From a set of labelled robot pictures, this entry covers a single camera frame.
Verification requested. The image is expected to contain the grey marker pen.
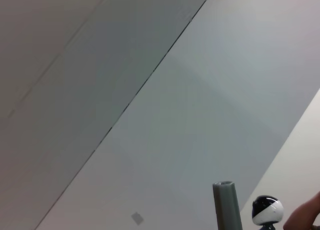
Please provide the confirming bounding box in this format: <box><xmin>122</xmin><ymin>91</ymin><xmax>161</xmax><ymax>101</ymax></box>
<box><xmin>212</xmin><ymin>180</ymin><xmax>244</xmax><ymax>230</ymax></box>

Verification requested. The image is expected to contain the white black robot head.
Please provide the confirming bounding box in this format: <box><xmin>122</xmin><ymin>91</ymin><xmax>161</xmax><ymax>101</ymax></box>
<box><xmin>251</xmin><ymin>195</ymin><xmax>285</xmax><ymax>226</ymax></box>

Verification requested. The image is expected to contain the small grey wall sticker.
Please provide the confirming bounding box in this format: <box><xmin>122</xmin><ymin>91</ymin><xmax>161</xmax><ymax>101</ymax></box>
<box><xmin>130</xmin><ymin>211</ymin><xmax>145</xmax><ymax>225</ymax></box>

